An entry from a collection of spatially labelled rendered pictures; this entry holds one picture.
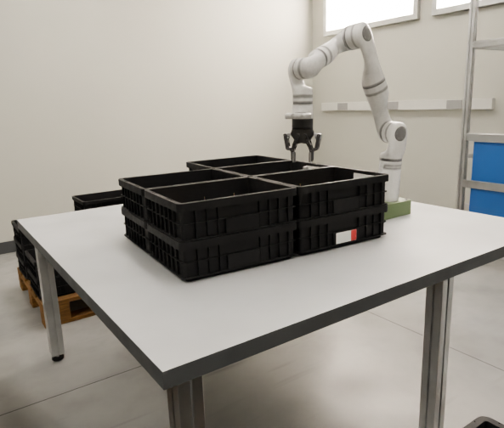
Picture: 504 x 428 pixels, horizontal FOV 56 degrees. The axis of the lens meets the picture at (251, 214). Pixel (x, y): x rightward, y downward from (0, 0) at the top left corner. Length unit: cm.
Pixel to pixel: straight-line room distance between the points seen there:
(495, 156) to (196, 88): 290
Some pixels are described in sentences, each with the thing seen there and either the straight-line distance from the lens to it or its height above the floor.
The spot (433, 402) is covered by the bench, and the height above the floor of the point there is 19.
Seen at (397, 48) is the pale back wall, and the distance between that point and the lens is 512.
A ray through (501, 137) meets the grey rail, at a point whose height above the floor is 91.
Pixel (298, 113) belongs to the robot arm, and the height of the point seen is 115.
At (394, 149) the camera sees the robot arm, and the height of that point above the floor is 98.
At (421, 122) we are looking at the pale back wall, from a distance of 491.
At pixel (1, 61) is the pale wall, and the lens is 447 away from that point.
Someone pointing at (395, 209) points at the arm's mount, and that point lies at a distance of 207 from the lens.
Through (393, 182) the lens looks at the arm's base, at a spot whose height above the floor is 85.
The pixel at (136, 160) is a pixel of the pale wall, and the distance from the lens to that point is 475.
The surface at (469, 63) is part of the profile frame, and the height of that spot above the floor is 140.
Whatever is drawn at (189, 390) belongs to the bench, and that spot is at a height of 60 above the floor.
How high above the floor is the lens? 119
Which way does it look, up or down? 13 degrees down
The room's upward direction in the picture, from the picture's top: 2 degrees counter-clockwise
